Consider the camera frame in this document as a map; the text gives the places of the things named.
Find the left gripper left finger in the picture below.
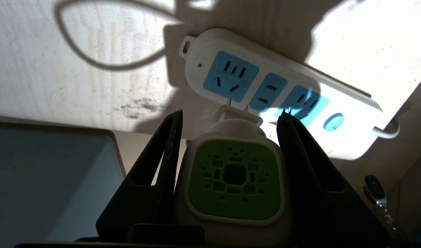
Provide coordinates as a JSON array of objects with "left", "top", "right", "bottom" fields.
[{"left": 96, "top": 110, "right": 183, "bottom": 242}]

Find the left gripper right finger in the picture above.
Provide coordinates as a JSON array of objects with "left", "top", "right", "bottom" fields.
[{"left": 277, "top": 110, "right": 392, "bottom": 246}]

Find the white green mosquito repellent device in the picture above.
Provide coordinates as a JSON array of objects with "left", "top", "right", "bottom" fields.
[{"left": 174, "top": 99, "right": 295, "bottom": 246}]

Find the white blue power strip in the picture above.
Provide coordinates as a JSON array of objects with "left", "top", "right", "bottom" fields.
[{"left": 179, "top": 28, "right": 385, "bottom": 161}]

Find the black silver key fob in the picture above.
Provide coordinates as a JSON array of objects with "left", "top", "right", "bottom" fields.
[{"left": 363, "top": 175, "right": 387, "bottom": 208}]

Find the grey tray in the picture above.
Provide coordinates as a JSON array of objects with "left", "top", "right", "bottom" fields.
[{"left": 0, "top": 121, "right": 126, "bottom": 248}]

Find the white power strip cable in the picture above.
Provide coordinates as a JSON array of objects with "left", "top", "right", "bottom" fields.
[{"left": 372, "top": 119, "right": 400, "bottom": 139}]

